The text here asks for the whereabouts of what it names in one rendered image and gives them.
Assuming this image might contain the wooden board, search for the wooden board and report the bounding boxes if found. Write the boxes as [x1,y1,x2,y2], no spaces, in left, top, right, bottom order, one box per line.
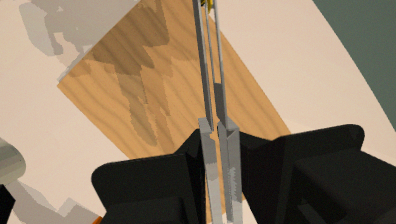
[56,0,292,214]

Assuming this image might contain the grey tongs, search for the grey tongs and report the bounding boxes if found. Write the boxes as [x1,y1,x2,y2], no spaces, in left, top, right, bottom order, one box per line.
[192,0,243,224]

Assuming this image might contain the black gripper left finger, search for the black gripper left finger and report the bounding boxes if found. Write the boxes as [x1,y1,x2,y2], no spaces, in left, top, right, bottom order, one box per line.
[91,129,207,224]

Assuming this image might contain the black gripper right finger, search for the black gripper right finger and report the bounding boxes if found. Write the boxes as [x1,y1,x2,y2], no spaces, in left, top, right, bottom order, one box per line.
[240,124,365,224]

